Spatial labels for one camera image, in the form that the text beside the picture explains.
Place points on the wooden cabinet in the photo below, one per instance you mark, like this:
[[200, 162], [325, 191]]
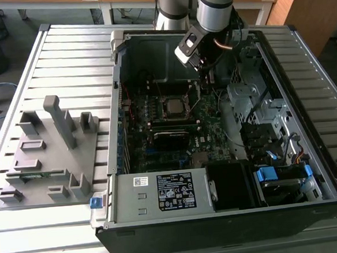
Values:
[[307, 6]]

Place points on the blue plastic clip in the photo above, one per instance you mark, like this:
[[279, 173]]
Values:
[[308, 171]]

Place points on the blue case latch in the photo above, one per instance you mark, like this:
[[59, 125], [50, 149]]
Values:
[[95, 203]]

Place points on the silver metal drive cage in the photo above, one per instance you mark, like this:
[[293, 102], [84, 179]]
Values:
[[238, 92]]

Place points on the CPU socket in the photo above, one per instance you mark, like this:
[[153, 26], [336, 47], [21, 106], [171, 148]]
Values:
[[163, 109]]

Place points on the black plastic bay block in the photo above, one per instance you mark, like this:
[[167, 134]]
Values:
[[256, 137]]

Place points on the green RAM stick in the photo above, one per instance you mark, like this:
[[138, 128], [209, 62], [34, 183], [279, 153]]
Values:
[[34, 176], [174, 123]]

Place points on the grey parts rack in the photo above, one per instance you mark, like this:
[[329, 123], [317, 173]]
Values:
[[58, 157]]

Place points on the black graphics card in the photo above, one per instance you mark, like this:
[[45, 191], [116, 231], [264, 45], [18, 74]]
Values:
[[171, 142]]

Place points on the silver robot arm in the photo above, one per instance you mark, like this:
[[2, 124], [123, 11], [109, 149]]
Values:
[[215, 10]]

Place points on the black PC case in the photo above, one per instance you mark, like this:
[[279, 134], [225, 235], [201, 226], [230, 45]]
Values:
[[193, 234]]

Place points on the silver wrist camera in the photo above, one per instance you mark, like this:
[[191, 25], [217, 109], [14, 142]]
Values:
[[188, 44]]

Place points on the green motherboard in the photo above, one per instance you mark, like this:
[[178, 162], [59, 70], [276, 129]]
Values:
[[212, 135]]

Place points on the brown chipset heatsink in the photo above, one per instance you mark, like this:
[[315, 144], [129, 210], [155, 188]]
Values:
[[200, 159]]

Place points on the blue disk carrier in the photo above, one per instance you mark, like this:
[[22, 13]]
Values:
[[265, 174]]

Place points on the silver CPU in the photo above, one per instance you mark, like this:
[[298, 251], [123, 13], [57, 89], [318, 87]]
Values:
[[174, 105]]

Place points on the grey power supply unit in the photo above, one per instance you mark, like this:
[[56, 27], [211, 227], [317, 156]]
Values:
[[150, 197]]

